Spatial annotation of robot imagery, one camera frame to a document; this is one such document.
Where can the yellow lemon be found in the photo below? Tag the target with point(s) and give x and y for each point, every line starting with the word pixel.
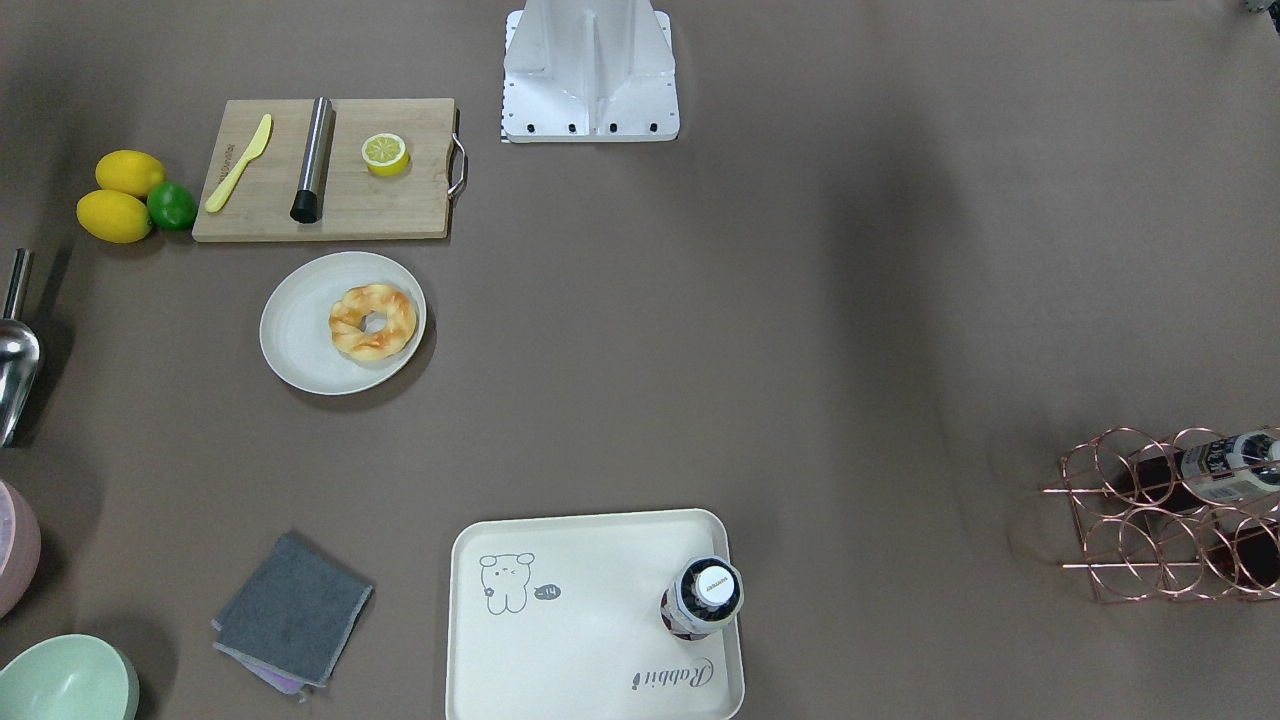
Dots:
pixel 132 172
pixel 113 216

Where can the grey folded cloth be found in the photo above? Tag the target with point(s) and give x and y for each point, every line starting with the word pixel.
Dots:
pixel 290 621

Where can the bamboo cutting board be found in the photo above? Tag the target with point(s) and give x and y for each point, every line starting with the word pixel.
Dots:
pixel 356 205

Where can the twisted glazed donut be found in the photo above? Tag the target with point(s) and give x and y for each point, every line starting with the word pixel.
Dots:
pixel 348 314

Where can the pink bowl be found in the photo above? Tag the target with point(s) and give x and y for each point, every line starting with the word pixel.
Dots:
pixel 20 546

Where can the white round plate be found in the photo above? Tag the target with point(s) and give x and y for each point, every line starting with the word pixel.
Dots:
pixel 295 336

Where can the lower yellow lemon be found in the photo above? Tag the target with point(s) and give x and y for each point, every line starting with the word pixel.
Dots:
pixel 113 216

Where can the light green bowl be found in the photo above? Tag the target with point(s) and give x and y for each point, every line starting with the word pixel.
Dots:
pixel 74 676

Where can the upper yellow lemon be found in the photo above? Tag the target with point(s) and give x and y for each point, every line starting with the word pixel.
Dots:
pixel 132 172

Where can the steel cylinder black tip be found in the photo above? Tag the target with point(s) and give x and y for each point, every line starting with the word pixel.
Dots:
pixel 307 205

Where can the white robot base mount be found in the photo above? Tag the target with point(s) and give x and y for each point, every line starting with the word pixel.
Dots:
pixel 589 72

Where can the green lime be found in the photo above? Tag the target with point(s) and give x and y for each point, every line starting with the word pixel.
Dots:
pixel 171 207

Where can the half lemon slice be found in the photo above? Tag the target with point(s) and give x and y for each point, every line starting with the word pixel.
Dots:
pixel 385 154

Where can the dark drink bottle on tray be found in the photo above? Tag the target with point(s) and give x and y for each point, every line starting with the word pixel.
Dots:
pixel 703 599

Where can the steel scoop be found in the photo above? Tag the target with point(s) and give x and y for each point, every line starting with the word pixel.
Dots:
pixel 21 356

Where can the rose gold wire rack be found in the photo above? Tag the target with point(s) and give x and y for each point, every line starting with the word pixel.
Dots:
pixel 1133 552

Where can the cream rabbit tray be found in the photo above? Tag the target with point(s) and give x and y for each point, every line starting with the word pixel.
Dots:
pixel 559 618

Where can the yellow plastic knife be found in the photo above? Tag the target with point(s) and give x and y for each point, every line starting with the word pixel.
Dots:
pixel 254 149

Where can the bottle in rack upper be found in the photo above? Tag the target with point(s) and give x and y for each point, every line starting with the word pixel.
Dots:
pixel 1231 469

